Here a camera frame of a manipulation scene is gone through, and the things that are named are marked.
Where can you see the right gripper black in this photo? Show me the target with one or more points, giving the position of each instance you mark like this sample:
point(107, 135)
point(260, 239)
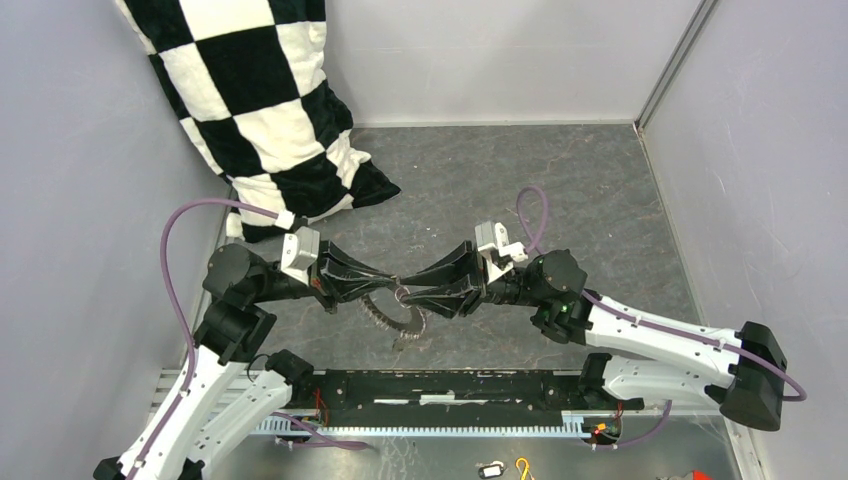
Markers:
point(455, 268)

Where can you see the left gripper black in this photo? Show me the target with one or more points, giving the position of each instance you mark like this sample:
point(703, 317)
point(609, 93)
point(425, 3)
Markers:
point(338, 264)

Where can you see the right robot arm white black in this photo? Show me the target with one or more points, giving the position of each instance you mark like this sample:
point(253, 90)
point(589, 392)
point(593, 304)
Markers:
point(741, 372)

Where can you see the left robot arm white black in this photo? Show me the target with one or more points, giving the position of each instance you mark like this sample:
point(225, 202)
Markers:
point(186, 439)

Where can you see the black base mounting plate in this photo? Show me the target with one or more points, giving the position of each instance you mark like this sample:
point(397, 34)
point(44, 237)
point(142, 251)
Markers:
point(452, 398)

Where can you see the orange carabiner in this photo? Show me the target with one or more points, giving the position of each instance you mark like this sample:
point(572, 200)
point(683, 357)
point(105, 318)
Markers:
point(523, 467)

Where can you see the key with black tag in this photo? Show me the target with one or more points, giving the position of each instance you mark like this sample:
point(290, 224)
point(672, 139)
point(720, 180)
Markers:
point(491, 471)

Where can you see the black white checkered pillow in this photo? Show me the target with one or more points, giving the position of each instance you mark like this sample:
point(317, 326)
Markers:
point(247, 83)

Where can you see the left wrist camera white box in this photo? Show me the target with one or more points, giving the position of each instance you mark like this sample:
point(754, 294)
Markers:
point(300, 249)

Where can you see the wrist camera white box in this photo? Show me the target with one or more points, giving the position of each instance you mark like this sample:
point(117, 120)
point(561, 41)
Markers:
point(300, 249)
point(498, 245)

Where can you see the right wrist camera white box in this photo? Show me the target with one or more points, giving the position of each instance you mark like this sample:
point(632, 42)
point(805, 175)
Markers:
point(498, 245)

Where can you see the white toothed cable duct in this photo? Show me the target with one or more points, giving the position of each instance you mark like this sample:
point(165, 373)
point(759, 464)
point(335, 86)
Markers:
point(568, 426)

